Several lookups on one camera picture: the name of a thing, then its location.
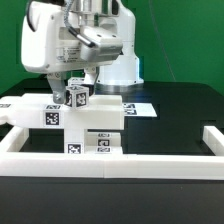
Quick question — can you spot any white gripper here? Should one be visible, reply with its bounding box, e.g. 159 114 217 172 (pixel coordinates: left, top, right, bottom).
21 1 123 104

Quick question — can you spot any white tagged cube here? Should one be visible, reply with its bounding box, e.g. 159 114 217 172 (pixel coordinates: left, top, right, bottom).
68 77 84 86
65 85 89 109

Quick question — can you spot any white chair back frame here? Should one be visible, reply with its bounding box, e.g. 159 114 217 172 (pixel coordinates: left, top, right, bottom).
0 93 124 130

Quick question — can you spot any white chair seat block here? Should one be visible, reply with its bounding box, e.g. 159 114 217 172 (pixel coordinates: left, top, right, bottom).
64 129 86 154

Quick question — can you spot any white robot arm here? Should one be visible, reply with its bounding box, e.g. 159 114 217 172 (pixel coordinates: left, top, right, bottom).
21 0 143 104

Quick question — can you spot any white tag marker sheet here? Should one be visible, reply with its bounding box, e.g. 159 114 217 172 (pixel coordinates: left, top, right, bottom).
123 103 157 117

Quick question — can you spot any white U-shaped fence frame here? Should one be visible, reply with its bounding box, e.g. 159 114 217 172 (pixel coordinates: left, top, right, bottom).
0 127 224 180

